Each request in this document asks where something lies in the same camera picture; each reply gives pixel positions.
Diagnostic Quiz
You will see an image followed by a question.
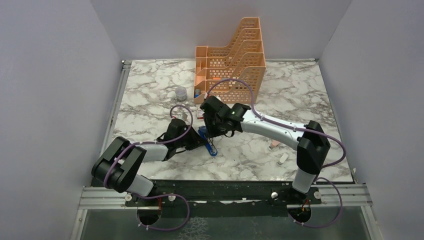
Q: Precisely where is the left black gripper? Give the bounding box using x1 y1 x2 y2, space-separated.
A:
175 125 208 151

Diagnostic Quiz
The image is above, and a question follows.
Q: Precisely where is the pink white small stapler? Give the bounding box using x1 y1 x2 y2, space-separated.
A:
268 140 281 151

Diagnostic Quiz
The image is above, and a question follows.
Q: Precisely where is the red white staple box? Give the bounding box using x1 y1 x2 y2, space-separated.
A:
196 109 204 120

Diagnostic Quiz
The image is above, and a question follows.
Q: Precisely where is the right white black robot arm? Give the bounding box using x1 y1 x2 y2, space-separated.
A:
200 96 331 204

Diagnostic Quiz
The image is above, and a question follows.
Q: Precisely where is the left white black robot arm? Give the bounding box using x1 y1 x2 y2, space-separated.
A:
91 118 207 206

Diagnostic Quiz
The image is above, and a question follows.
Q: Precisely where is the clear plastic jar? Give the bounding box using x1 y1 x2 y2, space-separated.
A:
174 86 188 102

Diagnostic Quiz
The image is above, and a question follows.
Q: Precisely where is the blue item in organizer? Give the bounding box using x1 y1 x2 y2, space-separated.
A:
194 89 201 98

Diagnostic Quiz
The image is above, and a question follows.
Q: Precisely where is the orange plastic file organizer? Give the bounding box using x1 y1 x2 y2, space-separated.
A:
193 17 266 104

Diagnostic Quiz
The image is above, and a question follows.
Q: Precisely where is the left aluminium side rail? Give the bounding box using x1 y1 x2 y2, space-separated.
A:
94 60 133 178

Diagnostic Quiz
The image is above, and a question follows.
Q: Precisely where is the aluminium front rail frame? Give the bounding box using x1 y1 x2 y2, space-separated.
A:
71 180 382 240

